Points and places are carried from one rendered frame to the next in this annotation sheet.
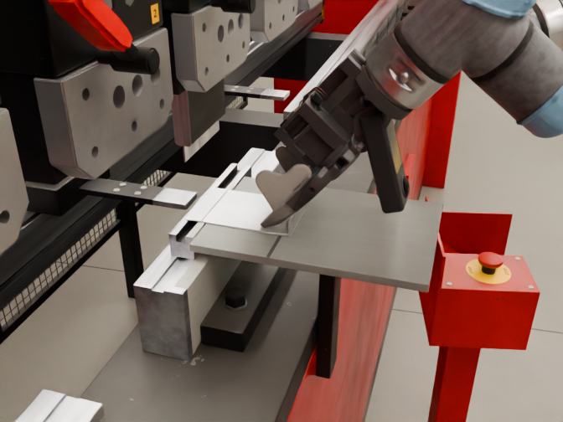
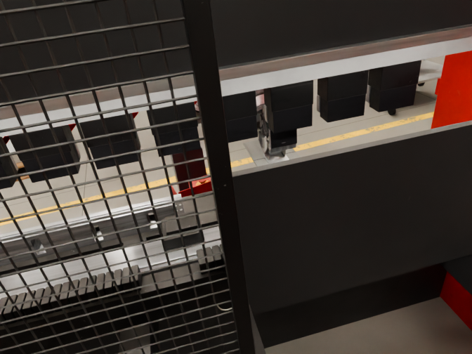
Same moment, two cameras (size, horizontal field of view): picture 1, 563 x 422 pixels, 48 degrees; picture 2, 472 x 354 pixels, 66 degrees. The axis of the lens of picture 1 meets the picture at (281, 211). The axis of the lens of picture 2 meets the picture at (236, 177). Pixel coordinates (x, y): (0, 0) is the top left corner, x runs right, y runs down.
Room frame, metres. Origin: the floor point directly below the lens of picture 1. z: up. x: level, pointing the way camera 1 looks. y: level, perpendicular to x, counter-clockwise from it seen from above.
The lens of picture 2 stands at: (1.39, 1.06, 1.72)
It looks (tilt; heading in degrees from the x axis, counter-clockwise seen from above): 32 degrees down; 243
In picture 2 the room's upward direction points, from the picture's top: 7 degrees counter-clockwise
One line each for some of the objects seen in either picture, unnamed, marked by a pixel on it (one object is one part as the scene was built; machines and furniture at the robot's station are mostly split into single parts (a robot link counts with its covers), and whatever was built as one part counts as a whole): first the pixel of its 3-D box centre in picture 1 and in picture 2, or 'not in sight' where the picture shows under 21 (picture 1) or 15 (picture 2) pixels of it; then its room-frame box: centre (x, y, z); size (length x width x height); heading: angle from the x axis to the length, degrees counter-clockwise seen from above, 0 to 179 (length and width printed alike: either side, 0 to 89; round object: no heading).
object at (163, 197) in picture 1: (98, 181); not in sight; (0.73, 0.24, 1.01); 0.26 x 0.12 x 0.05; 73
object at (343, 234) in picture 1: (322, 226); (272, 152); (0.64, -0.05, 1.00); 0.26 x 0.18 x 0.01; 73
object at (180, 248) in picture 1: (214, 206); not in sight; (0.71, 0.09, 0.98); 0.20 x 0.03 x 0.03; 163
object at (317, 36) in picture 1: (262, 53); not in sight; (2.08, 0.06, 0.81); 0.64 x 0.08 x 0.14; 73
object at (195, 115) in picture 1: (199, 106); (282, 138); (0.68, 0.09, 1.13); 0.10 x 0.02 x 0.10; 163
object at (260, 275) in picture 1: (262, 269); not in sight; (0.70, 0.03, 0.89); 0.30 x 0.05 x 0.03; 163
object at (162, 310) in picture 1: (225, 236); not in sight; (0.74, 0.08, 0.92); 0.39 x 0.06 x 0.10; 163
